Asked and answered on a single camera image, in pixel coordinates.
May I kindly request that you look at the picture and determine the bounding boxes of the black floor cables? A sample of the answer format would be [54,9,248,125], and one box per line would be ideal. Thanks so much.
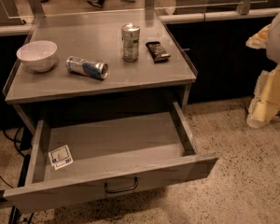
[0,126,31,189]

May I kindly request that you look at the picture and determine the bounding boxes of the open grey top drawer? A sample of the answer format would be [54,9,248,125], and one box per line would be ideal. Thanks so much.
[4,103,217,213]

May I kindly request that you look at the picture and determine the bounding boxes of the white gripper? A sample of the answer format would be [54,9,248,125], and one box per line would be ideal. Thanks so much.
[246,64,280,128]

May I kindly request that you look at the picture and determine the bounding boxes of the upright silver green can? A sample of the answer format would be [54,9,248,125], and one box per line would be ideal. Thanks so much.
[121,23,140,62]

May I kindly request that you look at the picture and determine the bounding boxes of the grey cabinet with top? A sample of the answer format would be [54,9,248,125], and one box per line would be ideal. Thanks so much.
[6,9,196,131]

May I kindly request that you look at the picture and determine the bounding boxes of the dark chocolate bar wrapper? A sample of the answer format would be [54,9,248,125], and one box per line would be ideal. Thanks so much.
[146,41,171,63]

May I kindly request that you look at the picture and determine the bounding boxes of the lying blue silver can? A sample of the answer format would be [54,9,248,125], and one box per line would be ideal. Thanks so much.
[65,56,108,80]

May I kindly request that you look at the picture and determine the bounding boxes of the black drawer handle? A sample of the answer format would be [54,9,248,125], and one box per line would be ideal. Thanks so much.
[104,177,138,194]

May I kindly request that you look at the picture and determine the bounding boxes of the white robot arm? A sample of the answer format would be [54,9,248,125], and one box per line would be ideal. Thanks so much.
[245,13,280,128]

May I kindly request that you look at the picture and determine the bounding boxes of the white tag sticker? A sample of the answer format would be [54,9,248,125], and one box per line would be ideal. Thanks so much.
[49,145,73,170]

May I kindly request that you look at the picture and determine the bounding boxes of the white horizontal rail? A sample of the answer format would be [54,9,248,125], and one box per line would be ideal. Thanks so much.
[159,7,280,24]

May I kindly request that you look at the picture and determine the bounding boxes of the white ceramic bowl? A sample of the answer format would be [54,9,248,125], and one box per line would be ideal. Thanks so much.
[16,40,58,72]

